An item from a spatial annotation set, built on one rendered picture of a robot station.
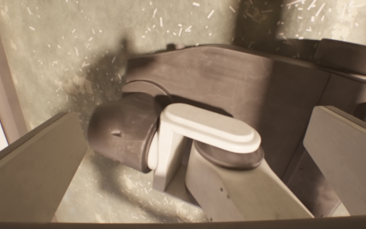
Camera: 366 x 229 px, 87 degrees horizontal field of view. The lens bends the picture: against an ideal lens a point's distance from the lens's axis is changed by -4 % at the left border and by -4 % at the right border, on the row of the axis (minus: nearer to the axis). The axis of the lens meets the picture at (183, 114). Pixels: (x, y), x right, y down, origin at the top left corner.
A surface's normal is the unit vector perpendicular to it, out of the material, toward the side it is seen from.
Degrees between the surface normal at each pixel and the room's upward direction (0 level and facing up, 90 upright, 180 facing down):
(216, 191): 52
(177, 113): 90
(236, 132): 90
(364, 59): 25
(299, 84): 0
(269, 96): 0
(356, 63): 31
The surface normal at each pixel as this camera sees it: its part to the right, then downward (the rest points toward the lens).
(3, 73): 0.93, 0.17
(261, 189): 0.15, -0.89
